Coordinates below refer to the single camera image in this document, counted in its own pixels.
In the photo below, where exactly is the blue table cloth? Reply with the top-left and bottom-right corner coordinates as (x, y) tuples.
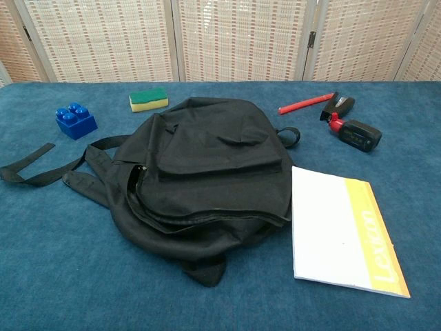
(0, 81), (441, 331)

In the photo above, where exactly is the red pen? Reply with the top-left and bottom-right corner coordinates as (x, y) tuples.
(278, 92), (335, 116)

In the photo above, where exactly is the green and yellow sponge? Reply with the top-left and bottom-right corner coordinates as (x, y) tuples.
(128, 87), (170, 114)

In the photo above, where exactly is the woven folding screen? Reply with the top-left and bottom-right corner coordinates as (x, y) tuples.
(0, 0), (441, 83)

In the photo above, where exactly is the black device with red cap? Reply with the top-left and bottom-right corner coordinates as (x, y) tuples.
(327, 112), (382, 154)

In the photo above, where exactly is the blue toy building brick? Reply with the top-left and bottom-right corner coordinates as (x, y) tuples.
(55, 102), (99, 141)

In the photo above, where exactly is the white yellow notebook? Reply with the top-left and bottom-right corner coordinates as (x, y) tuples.
(291, 165), (411, 299)

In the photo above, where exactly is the black fabric backpack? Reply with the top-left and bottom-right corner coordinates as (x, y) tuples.
(0, 97), (301, 288)

